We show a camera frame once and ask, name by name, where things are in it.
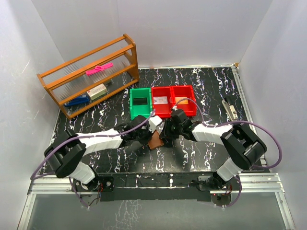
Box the brown leather card holder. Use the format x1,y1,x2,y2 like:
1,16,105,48
148,131,164,150

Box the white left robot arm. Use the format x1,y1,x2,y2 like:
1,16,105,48
44,115,162,191

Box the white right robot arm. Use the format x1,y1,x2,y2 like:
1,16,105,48
159,109,267,190

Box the orange card in bin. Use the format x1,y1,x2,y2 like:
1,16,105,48
175,97,189,105

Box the white card in bin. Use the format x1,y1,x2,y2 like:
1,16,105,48
153,96,168,104

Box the red plastic bin middle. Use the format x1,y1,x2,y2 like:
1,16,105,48
151,86,173,118

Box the red plastic bin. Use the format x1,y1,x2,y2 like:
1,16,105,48
151,86,173,118
171,85,197,117

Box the red plastic bin right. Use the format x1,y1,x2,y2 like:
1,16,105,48
171,85,197,117

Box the green plastic bin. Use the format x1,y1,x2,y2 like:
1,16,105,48
130,88,153,120

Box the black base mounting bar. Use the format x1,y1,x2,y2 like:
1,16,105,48
95,171,238,202

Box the grey metal stapler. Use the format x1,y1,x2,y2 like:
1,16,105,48
222,97,238,121

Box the white red small box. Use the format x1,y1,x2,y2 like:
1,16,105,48
87,84,107,100

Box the blue stapler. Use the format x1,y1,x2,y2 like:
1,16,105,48
64,94,90,107

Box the wooden shelf rack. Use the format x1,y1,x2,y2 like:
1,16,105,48
37,34,140,119

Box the pink plastic clip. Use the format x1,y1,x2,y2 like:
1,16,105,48
85,63,114,76

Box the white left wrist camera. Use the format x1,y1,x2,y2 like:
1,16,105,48
148,115,162,133

